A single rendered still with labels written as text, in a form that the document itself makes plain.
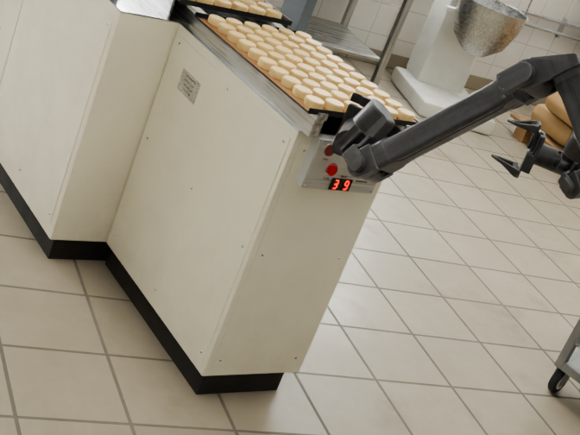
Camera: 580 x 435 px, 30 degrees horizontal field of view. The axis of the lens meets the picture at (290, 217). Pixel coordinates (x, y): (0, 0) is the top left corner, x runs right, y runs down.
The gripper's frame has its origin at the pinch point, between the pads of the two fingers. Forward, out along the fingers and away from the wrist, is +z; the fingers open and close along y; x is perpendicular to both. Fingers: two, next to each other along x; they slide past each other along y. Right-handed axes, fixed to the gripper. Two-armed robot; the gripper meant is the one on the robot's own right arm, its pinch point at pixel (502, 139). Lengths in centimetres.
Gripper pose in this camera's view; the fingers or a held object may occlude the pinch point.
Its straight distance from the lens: 275.2
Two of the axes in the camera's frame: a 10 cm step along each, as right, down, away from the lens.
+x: -1.8, 3.2, -9.3
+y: 3.4, -8.7, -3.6
